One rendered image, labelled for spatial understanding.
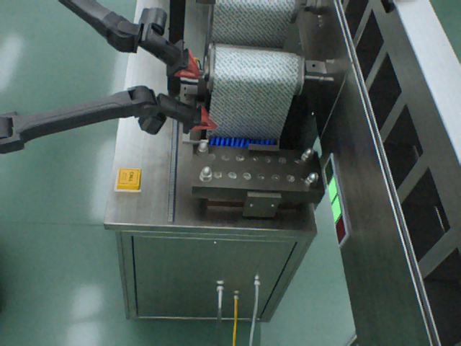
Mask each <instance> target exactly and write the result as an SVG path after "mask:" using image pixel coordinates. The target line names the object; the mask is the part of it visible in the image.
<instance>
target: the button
mask: <svg viewBox="0 0 461 346"><path fill-rule="evenodd" d="M140 176H141V170H140V169H124V168H119V171H118V177H117V189H118V190H139V189H140Z"/></svg>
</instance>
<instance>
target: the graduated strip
mask: <svg viewBox="0 0 461 346"><path fill-rule="evenodd" d="M178 146H179V121H178V120H175V119H173V125H172V138H171V164H170V178H169V204H168V218H167V222H174V223H175V212H176V180H177V163H178Z"/></svg>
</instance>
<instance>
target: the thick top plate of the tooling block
mask: <svg viewBox="0 0 461 346"><path fill-rule="evenodd" d="M198 146H199V144H192V163H191V198H217V199H234V200H245V199H246V194H247V191H254V192H280V193H281V200H280V201H283V202H300V203H320V202H321V200H322V198H323V196H324V194H325V190H324V184H323V177H322V173H321V165H320V161H319V156H318V152H317V151H314V156H313V160H312V161H311V162H305V161H303V160H302V159H301V156H302V154H303V153H304V151H293V150H280V149H279V153H278V155H275V154H249V153H248V147H241V146H216V145H207V147H208V155H207V156H199V155H198V154H197V147H198ZM205 166H207V167H209V168H210V170H211V173H212V179H211V180H210V181H209V182H203V181H202V180H201V179H200V174H201V171H202V169H203V168H204V167H205ZM312 172H316V173H317V174H318V181H317V185H316V187H308V186H307V185H306V183H305V179H306V178H307V177H308V176H309V175H310V174H311V173H312Z"/></svg>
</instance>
